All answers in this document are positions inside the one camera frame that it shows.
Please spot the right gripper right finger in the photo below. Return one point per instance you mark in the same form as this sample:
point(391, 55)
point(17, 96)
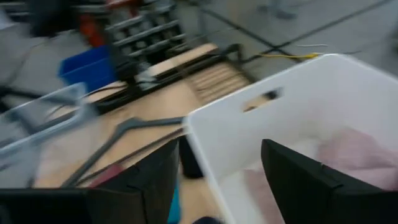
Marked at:
point(304, 193)

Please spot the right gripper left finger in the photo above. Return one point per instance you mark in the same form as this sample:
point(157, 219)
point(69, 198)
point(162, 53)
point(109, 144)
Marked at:
point(155, 180)

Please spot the bright teal small cloth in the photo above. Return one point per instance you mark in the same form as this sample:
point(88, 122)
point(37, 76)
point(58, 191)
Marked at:
point(174, 205)

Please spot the maroon cloth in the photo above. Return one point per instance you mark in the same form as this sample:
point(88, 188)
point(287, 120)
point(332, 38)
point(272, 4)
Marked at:
point(105, 177)

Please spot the light pink knit cloth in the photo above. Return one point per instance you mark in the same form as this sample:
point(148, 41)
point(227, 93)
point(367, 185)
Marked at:
point(357, 155)

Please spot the dark navy cloth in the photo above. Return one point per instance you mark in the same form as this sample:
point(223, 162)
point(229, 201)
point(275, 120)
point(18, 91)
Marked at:
point(206, 221)

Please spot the black cloth with white label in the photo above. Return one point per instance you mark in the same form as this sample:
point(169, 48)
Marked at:
point(189, 158)

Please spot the grey clothes hanger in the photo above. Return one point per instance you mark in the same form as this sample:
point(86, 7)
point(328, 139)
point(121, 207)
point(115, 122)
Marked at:
point(124, 124)

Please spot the white perforated laundry basket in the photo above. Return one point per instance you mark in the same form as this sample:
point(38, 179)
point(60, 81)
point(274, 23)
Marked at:
point(233, 130)

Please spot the clear plastic bin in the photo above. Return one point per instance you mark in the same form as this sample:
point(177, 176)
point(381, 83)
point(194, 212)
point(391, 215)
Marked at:
point(40, 133)

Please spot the blue plastic bin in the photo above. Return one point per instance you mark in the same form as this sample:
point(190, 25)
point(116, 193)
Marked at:
point(90, 68)

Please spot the grey slatted shelf rack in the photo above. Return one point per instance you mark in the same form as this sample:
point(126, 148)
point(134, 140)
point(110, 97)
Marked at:
point(146, 31)

